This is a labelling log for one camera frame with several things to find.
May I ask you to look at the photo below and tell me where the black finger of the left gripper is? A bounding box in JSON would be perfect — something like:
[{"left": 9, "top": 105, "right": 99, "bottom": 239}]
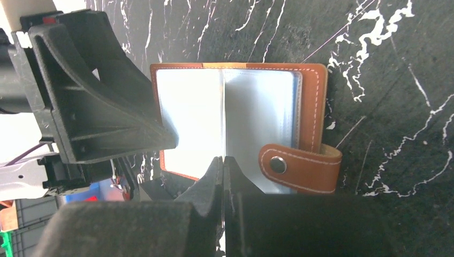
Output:
[{"left": 28, "top": 10, "right": 176, "bottom": 164}]

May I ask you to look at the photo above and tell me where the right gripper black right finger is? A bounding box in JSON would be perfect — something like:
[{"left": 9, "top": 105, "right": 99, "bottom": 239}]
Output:
[{"left": 224, "top": 156, "right": 396, "bottom": 256}]

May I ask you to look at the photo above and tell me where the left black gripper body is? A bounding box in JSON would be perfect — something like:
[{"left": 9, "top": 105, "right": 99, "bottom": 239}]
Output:
[{"left": 0, "top": 10, "right": 118, "bottom": 196}]

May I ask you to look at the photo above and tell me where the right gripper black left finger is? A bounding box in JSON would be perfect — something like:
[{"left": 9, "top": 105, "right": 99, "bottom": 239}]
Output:
[{"left": 34, "top": 157, "right": 223, "bottom": 256}]

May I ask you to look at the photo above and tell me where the brown leather card holder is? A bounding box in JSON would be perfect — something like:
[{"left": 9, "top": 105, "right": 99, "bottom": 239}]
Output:
[{"left": 150, "top": 63, "right": 342, "bottom": 194}]

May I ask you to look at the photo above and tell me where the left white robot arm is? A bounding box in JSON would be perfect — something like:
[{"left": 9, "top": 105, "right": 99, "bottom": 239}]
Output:
[{"left": 1, "top": 10, "right": 176, "bottom": 201}]

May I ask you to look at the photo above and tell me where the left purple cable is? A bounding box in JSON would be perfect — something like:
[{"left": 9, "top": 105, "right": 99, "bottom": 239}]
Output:
[{"left": 5, "top": 141, "right": 49, "bottom": 168}]

